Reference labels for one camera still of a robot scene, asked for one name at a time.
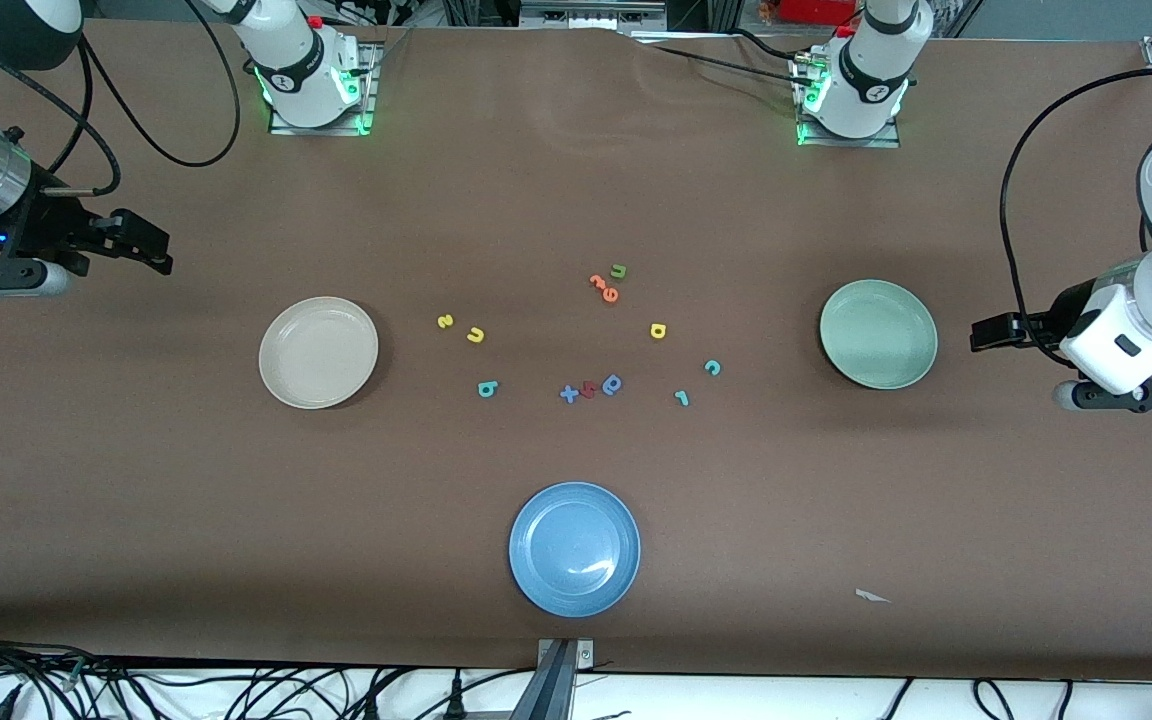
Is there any red box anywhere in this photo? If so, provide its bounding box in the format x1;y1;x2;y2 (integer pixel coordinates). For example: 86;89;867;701
779;0;862;27

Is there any grey metal device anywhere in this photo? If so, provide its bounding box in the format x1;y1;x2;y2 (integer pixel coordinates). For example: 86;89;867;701
519;0;669;33

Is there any metal table edge bracket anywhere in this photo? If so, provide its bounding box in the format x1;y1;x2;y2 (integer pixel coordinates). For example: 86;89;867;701
511;638;597;720

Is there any pale green round plate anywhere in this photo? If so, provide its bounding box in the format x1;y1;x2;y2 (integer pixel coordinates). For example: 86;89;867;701
819;279;939;391

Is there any blue round plate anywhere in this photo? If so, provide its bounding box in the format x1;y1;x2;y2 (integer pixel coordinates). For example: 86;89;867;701
508;482;642;618

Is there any long black table cable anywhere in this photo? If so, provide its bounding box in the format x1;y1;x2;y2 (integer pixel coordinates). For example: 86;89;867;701
651;45;802;83

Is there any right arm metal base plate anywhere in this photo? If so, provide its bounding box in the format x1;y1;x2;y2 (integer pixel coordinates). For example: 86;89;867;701
269;45;377;136

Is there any short black table cable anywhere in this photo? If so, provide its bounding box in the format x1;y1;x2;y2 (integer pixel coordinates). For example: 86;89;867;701
731;28;817;61

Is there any beige round plate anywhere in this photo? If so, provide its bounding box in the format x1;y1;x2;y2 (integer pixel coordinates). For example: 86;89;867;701
258;296;380;410

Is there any looped black floor cable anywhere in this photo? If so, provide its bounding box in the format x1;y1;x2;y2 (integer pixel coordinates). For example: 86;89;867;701
86;655;407;720
971;678;1017;720

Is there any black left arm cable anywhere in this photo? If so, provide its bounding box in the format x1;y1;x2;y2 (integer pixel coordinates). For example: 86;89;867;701
998;65;1152;366

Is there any brown table mat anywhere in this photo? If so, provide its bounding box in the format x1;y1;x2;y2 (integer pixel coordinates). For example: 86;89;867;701
0;18;1152;681

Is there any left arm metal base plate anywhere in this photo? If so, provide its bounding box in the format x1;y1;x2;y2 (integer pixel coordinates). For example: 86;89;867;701
796;50;902;149

